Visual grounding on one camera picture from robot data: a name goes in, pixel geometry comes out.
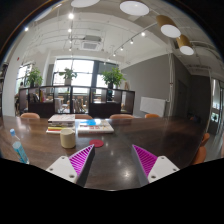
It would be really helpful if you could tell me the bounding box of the left potted plant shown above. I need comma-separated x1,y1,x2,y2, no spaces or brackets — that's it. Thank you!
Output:
26,67,43,88

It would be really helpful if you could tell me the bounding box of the stack of books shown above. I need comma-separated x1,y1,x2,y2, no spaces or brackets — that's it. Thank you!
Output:
46,114,75,134

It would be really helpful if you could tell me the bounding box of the cream ceramic mug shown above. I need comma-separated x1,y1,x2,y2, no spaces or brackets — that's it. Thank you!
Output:
60,129,76,149

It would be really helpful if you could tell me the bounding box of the round white ceiling lamp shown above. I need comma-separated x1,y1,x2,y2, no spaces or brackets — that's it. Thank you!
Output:
120,0,149,16

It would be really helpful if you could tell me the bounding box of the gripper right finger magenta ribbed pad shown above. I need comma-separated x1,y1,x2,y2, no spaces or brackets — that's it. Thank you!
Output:
132,145,179,187

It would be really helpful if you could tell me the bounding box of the ceiling air conditioner unit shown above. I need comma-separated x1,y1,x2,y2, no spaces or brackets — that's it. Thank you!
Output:
80,35,102,51

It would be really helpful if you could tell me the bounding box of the orange chair right side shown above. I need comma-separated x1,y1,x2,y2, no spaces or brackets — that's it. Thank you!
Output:
192,133,210,165

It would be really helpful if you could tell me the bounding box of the red round coaster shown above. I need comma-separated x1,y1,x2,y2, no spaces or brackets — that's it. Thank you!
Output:
89,139,104,148

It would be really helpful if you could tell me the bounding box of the gold pendant lamp near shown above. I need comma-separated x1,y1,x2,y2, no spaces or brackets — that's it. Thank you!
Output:
156,15,181,38

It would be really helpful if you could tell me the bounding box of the orange chair far right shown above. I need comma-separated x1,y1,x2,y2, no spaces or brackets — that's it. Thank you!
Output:
145,114,160,118

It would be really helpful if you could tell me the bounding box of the orange chair centre right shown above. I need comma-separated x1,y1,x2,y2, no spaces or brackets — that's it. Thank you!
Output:
109,114,134,119

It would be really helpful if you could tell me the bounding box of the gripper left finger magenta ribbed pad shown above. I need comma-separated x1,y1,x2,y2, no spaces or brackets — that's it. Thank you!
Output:
47,145,95,187

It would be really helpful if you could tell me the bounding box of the orange chair behind books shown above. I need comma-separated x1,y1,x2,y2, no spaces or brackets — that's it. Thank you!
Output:
75,114,93,120

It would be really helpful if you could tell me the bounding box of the dark wooden shelf divider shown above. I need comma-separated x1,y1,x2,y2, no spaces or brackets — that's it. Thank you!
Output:
19,85,135,118

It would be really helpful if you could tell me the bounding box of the right potted plant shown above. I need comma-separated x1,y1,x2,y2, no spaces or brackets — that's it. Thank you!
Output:
102,67,125,89

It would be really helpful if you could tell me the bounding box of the round ceiling lamp top left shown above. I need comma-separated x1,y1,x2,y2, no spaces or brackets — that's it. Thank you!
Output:
71,0,100,8

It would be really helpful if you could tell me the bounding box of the gold pendant lamp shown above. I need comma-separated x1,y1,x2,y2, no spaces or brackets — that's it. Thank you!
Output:
156,15,181,38
176,34,194,56

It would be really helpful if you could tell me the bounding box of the white board against wall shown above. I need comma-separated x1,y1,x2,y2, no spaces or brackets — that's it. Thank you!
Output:
140,97,166,117

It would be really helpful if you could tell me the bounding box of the orange chair far left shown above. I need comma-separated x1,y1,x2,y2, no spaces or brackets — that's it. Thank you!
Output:
20,113,40,119

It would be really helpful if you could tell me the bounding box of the clear water bottle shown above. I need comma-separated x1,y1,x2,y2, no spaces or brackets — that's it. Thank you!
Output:
10,129,29,164

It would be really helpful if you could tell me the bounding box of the middle potted plant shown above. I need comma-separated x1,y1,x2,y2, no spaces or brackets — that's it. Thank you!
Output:
59,68,78,85

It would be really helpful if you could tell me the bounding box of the gold pendant lamp far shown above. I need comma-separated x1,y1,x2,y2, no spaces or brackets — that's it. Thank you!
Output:
176,34,194,56

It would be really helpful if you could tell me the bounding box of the potted plant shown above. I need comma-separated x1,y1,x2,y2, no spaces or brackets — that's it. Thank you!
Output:
26,67,43,88
59,68,78,85
102,67,125,89

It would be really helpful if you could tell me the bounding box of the large flat magazine book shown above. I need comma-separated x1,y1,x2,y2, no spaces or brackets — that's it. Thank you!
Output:
78,119,114,134

